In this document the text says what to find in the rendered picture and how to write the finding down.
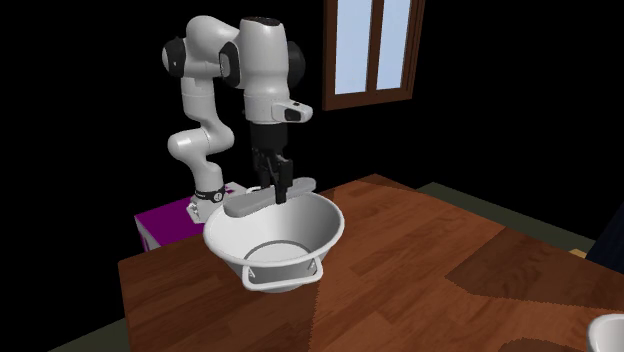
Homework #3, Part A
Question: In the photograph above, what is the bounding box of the brown framed window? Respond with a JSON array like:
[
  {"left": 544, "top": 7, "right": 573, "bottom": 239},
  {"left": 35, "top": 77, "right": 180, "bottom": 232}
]
[{"left": 322, "top": 0, "right": 427, "bottom": 112}]

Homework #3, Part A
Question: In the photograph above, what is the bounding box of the brown wooden table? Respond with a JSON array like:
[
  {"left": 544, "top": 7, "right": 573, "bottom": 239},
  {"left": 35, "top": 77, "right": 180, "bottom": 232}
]
[{"left": 117, "top": 173, "right": 624, "bottom": 352}]

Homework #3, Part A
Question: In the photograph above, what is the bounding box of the purple robot stand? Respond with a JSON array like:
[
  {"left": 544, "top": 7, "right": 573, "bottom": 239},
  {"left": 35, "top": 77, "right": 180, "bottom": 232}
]
[{"left": 134, "top": 188, "right": 234, "bottom": 253}]

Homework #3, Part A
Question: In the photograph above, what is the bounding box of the white bowl with handles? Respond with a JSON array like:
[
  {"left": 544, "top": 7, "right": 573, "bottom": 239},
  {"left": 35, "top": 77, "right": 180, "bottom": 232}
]
[{"left": 202, "top": 186, "right": 346, "bottom": 294}]

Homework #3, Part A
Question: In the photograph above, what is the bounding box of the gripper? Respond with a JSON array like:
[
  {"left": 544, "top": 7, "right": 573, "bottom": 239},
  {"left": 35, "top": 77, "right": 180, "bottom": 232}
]
[{"left": 249, "top": 121, "right": 295, "bottom": 205}]

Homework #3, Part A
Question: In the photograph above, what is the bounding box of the small white bowl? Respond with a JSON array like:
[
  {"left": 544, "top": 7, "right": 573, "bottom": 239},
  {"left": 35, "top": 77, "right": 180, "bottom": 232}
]
[{"left": 586, "top": 313, "right": 624, "bottom": 352}]

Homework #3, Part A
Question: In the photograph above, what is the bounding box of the grey flat oblong bar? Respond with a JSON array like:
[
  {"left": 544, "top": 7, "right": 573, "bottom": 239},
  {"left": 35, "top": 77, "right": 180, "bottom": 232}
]
[{"left": 222, "top": 177, "right": 318, "bottom": 219}]

